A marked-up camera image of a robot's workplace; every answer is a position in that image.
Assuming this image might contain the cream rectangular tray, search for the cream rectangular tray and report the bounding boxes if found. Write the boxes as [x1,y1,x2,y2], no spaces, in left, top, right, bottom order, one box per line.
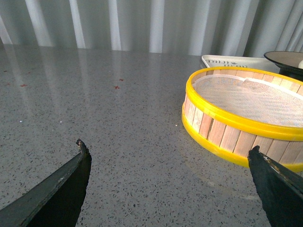
[201,55,280,73]

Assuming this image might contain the white steamer liner cloth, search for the white steamer liner cloth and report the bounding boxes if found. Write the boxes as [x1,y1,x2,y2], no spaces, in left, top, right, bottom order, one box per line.
[193,74,303,128]

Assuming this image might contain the yellow rimmed bamboo steamer basket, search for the yellow rimmed bamboo steamer basket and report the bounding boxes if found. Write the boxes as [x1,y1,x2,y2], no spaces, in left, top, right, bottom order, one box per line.
[182,67,303,172]

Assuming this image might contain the beige plate with black rim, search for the beige plate with black rim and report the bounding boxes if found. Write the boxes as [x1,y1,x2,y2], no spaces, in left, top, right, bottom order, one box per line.
[264,51,303,81]

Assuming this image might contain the white steamed bun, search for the white steamed bun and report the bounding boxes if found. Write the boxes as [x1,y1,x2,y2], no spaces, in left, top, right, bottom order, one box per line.
[298,61,303,69]

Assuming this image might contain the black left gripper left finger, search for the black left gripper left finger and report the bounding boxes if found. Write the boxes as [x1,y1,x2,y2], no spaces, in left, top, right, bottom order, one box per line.
[0,139,92,227]

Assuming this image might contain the grey pleated curtain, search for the grey pleated curtain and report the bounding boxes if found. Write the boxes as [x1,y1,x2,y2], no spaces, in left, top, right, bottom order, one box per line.
[0,0,303,57]

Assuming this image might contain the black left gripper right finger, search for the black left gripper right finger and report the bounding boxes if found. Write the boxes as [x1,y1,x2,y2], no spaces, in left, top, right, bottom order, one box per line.
[248,145,303,227]

